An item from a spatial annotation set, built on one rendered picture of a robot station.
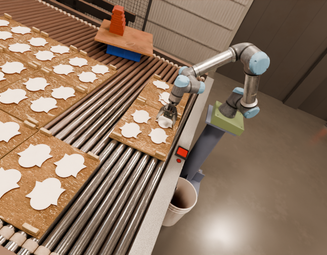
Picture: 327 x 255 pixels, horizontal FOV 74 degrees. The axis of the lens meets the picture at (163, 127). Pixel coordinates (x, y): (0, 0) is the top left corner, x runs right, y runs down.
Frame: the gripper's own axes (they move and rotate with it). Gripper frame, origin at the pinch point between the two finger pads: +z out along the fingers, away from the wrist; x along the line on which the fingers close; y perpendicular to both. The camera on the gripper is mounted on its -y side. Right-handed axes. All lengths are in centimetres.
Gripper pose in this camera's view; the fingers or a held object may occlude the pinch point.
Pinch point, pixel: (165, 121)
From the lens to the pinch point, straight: 145.8
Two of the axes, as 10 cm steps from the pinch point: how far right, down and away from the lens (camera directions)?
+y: -2.7, 5.9, -7.6
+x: 9.1, 4.0, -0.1
